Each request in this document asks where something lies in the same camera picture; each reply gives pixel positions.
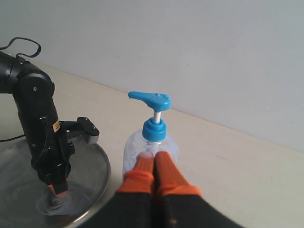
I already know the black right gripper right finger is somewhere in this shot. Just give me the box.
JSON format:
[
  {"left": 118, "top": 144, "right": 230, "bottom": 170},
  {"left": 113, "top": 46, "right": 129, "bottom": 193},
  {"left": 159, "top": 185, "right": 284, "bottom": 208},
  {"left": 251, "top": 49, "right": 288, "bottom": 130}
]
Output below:
[{"left": 154, "top": 151, "right": 238, "bottom": 228}]

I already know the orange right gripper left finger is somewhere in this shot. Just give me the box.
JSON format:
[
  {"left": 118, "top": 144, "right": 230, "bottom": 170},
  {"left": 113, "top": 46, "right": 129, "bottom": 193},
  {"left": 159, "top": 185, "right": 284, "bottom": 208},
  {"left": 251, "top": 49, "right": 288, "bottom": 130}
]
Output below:
[{"left": 115, "top": 153, "right": 154, "bottom": 228}]

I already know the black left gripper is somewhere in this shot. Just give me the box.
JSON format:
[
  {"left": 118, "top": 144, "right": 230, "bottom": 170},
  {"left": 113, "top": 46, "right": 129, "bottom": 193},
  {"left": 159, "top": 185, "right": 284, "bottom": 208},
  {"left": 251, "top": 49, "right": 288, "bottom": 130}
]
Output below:
[{"left": 23, "top": 114, "right": 75, "bottom": 196}]

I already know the blue pump soap bottle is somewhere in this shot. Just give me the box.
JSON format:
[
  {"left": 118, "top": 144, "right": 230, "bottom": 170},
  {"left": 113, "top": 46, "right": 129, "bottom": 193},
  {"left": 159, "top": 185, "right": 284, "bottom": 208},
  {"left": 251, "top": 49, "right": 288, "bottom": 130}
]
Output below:
[{"left": 123, "top": 91, "right": 179, "bottom": 174}]

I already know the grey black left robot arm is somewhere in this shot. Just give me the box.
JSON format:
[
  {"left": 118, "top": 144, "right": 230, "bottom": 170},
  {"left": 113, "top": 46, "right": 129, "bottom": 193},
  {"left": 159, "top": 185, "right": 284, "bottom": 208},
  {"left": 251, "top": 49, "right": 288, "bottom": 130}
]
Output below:
[{"left": 0, "top": 52, "right": 75, "bottom": 195}]

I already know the round stainless steel plate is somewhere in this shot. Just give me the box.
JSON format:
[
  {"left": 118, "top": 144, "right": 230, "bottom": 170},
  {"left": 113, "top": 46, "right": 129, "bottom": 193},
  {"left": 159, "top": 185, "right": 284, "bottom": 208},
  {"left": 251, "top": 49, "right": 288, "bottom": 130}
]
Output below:
[{"left": 0, "top": 137, "right": 111, "bottom": 228}]

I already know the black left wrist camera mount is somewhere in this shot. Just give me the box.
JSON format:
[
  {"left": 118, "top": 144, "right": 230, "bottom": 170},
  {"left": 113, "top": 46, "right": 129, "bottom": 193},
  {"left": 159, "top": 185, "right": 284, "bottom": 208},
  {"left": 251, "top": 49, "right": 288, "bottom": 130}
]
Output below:
[{"left": 60, "top": 117, "right": 100, "bottom": 144}]

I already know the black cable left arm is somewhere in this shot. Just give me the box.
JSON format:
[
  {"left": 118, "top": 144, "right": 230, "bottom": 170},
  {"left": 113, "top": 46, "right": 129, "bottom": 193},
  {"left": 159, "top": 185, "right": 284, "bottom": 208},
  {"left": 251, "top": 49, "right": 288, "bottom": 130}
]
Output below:
[{"left": 0, "top": 37, "right": 42, "bottom": 59}]

